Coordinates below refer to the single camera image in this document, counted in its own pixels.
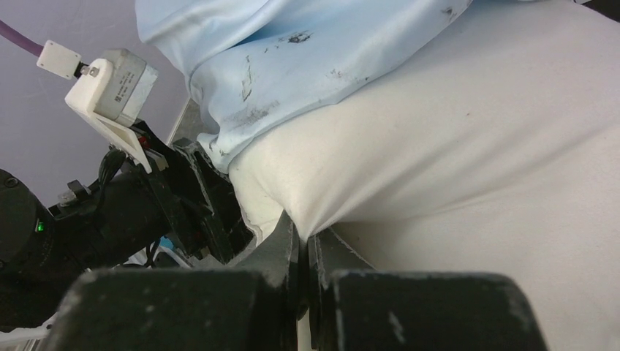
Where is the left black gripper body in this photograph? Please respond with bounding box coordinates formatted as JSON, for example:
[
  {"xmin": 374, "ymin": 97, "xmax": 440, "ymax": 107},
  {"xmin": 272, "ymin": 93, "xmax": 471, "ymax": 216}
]
[{"xmin": 97, "ymin": 121, "xmax": 254, "ymax": 264}]

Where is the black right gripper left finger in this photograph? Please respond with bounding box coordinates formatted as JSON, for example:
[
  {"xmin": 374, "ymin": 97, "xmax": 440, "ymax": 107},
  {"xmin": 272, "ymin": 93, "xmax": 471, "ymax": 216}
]
[{"xmin": 234, "ymin": 212, "xmax": 298, "ymax": 289}]

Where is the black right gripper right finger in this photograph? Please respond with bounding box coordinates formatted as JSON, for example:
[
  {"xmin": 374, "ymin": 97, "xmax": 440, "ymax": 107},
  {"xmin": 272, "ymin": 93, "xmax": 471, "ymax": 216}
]
[{"xmin": 307, "ymin": 227, "xmax": 374, "ymax": 290}]

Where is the light blue pillowcase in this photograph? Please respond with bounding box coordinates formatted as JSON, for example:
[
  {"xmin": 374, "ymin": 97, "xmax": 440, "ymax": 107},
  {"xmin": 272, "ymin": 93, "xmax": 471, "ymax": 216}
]
[{"xmin": 135, "ymin": 1, "xmax": 470, "ymax": 173}]

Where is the white pillow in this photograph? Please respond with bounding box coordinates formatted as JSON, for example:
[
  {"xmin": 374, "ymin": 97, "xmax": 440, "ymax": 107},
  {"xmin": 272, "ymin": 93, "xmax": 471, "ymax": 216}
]
[{"xmin": 229, "ymin": 1, "xmax": 619, "ymax": 350}]

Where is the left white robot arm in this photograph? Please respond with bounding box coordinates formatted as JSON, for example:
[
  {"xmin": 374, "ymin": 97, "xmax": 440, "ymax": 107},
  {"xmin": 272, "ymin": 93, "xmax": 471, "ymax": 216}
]
[{"xmin": 1, "ymin": 121, "xmax": 254, "ymax": 333}]

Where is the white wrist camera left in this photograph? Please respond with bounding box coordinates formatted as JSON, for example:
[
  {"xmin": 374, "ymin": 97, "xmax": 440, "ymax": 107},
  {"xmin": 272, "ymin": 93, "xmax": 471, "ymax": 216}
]
[{"xmin": 37, "ymin": 40, "xmax": 159, "ymax": 173}]

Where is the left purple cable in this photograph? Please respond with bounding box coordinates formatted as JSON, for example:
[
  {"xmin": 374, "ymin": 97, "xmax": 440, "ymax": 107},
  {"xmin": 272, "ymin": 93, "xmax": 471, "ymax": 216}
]
[{"xmin": 0, "ymin": 19, "xmax": 45, "ymax": 58}]

